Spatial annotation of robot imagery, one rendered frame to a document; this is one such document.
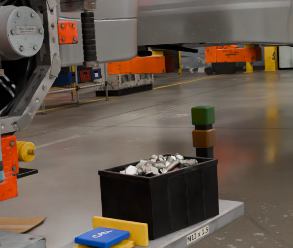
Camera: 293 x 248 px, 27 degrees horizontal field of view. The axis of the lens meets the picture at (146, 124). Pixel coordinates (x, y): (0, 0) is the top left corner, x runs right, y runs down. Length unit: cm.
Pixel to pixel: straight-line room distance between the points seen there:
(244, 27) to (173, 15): 46
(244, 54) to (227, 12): 349
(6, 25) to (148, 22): 267
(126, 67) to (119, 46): 360
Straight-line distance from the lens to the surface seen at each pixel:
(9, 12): 159
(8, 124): 175
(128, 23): 238
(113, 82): 973
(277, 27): 402
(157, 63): 572
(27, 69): 192
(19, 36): 159
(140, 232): 110
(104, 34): 226
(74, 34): 196
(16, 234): 203
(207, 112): 134
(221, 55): 756
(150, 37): 421
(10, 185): 176
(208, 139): 134
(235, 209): 133
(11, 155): 175
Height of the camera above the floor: 80
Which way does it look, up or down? 7 degrees down
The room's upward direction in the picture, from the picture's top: 3 degrees counter-clockwise
